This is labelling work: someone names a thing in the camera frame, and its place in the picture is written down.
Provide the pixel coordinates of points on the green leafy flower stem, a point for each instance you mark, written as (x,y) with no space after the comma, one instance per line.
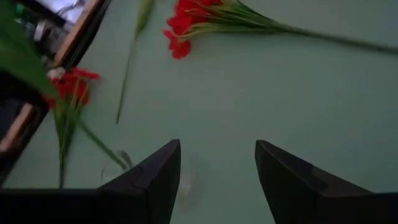
(142,18)

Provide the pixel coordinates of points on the yellow artificial tulip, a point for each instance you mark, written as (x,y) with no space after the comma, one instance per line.
(18,59)

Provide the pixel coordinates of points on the bright red artificial flower bunch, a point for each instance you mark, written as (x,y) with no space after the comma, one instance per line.
(180,23)

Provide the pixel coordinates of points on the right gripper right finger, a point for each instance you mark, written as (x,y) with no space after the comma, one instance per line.
(295,193)

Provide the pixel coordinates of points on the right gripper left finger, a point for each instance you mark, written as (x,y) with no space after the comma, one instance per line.
(152,189)

